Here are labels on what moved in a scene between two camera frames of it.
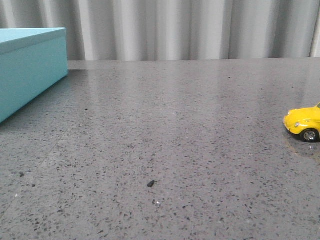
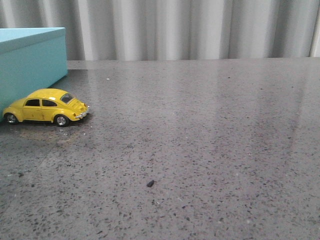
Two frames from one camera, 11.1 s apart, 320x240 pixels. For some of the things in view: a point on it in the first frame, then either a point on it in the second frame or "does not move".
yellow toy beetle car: [305, 121] -> [52, 105]
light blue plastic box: [31, 60] does not move
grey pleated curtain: [121, 30] does not move
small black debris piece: [150, 184] does not move
